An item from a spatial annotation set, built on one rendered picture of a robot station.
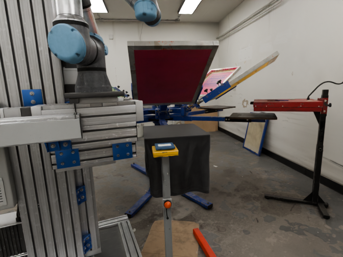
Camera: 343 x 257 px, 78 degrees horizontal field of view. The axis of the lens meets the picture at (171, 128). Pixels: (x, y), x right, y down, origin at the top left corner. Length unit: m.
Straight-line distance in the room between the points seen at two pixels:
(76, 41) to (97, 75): 0.19
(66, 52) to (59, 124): 0.24
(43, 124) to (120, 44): 5.39
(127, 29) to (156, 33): 0.74
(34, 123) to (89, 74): 0.28
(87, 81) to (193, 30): 5.56
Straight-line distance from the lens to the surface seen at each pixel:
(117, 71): 6.03
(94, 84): 0.92
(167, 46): 1.43
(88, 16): 1.61
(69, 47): 0.82
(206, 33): 6.44
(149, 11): 0.80
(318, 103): 2.29
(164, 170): 1.15
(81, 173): 1.27
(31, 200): 1.26
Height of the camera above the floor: 1.26
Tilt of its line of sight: 11 degrees down
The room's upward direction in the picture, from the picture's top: 2 degrees counter-clockwise
